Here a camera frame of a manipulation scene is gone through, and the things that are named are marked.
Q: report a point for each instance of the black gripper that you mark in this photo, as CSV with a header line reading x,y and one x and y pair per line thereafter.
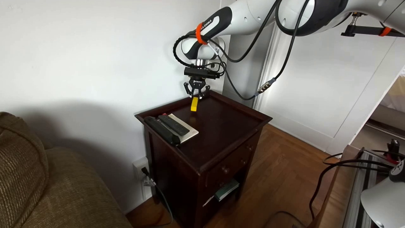
x,y
197,84

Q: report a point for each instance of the yellow rectangular block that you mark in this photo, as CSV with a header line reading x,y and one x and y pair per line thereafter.
x,y
193,104

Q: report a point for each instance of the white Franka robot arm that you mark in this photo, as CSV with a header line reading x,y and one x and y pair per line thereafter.
x,y
253,14

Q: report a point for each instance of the white paper notepad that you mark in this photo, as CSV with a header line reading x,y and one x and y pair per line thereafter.
x,y
188,127

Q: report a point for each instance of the wide black remote control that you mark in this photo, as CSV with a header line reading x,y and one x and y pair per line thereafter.
x,y
173,126

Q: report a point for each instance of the long slim black remote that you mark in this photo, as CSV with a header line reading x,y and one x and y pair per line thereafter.
x,y
162,132

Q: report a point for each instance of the dark wooden side table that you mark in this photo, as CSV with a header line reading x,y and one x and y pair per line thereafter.
x,y
210,147

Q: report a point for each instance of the book in table shelf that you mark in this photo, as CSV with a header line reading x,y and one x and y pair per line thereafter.
x,y
225,190

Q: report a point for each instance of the white closet door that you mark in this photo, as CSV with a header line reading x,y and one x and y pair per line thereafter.
x,y
329,93

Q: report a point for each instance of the wooden board under stand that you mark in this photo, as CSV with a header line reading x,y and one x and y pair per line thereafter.
x,y
335,190

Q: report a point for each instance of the olive brown fabric sofa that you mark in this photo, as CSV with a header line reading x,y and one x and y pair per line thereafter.
x,y
42,190

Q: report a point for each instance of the black red clamp knob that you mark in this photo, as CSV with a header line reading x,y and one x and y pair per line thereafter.
x,y
393,147

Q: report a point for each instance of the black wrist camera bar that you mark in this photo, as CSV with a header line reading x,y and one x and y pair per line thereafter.
x,y
201,72

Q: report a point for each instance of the white wall outlet with plugs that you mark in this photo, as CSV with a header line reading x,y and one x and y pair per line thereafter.
x,y
144,175

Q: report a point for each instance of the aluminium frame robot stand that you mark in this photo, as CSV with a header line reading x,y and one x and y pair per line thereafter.
x,y
358,190

